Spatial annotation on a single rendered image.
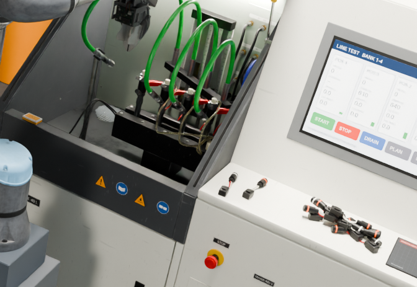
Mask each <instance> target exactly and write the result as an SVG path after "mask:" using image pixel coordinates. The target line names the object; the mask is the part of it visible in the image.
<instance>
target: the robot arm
mask: <svg viewBox="0 0 417 287"><path fill-rule="evenodd" d="M91 1H94V0H0V65H1V58H2V50H3V46H4V38H5V34H6V26H7V25H9V24H10V23H12V22H22V23H32V22H41V21H46V20H52V19H56V18H59V17H62V16H64V15H68V14H70V13H72V12H73V10H74V8H75V7H76V6H80V5H82V4H85V3H88V2H91ZM157 2H158V0H116V1H114V6H113V11H112V17H111V19H115V20H116V21H117V22H120V23H121V25H122V28H121V29H120V31H119V32H118V33H117V36H116V39H117V40H121V41H123V45H124V47H125V50H126V51H128V52H129V51H131V50H133V49H134V48H135V47H136V46H137V45H138V43H139V42H140V40H141V39H142V38H143V37H144V35H145V33H146V32H147V31H148V29H149V26H150V18H151V16H150V6H152V7H156V4H157ZM115 6H117V9H116V13H115V14H114V9H115ZM132 29H133V33H132V34H131V31H132ZM31 176H32V156H31V154H30V153H29V151H28V150H27V148H25V147H24V146H23V145H21V144H20V143H18V142H15V141H9V140H8V139H0V252H10V251H13V250H17V249H19V248H21V247H23V246H24V245H26V243H27V242H28V241H29V239H30V231H31V227H30V223H29V217H28V214H27V200H28V195H29V187H30V178H31Z"/></svg>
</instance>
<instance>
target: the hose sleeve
mask: <svg viewBox="0 0 417 287"><path fill-rule="evenodd" d="M92 53H93V54H94V55H95V56H97V57H98V58H99V59H101V60H102V61H103V62H104V63H106V64H110V63H111V60H110V59H109V58H108V57H106V56H105V55H104V54H103V53H101V52H100V51H99V50H98V49H96V48H95V51H94V52H92Z"/></svg>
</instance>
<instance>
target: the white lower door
mask: <svg viewBox="0 0 417 287"><path fill-rule="evenodd" d="M27 214H28V217H29V222H30V223H33V224H36V225H38V226H40V227H42V228H45V229H47V230H49V235H48V242H47V250H46V255H47V256H49V257H51V258H54V259H56V260H59V261H60V268H59V272H58V279H57V284H56V287H166V282H167V279H168V275H169V270H170V267H171V262H172V259H173V254H174V249H175V246H176V242H177V241H175V240H173V239H171V238H168V237H166V236H164V235H162V234H160V233H158V232H156V231H154V230H152V229H150V228H148V227H145V226H143V225H141V224H139V223H137V222H135V221H132V220H131V219H128V218H126V217H124V216H122V215H120V214H118V213H116V212H114V211H112V210H109V209H107V208H105V207H103V206H101V205H99V204H97V203H95V202H93V201H91V200H88V199H87V198H84V197H82V196H80V195H78V194H76V193H74V192H71V191H69V190H67V189H65V188H63V187H61V186H59V185H57V184H55V183H53V182H51V181H48V180H46V179H44V178H42V177H40V176H38V175H35V174H33V173H32V176H31V178H30V187H29V195H28V200H27Z"/></svg>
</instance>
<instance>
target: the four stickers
mask: <svg viewBox="0 0 417 287"><path fill-rule="evenodd" d="M107 179H108V177H106V176H104V175H101V174H99V173H96V179H95V185H98V186H100V187H102V188H105V189H106V187H107ZM128 186H129V185H127V184H125V183H122V182H120V181H118V180H117V184H116V188H115V192H116V193H119V194H121V195H123V196H125V197H127V193H128ZM147 199H148V196H147V195H145V194H143V193H141V192H139V191H136V193H135V198H134V202H135V203H137V204H139V205H141V206H143V207H146V202H147ZM170 206H171V205H170V204H168V203H166V202H164V201H162V200H160V199H158V202H157V205H156V209H155V210H156V211H158V212H160V213H162V214H163V215H165V216H168V212H169V208H170Z"/></svg>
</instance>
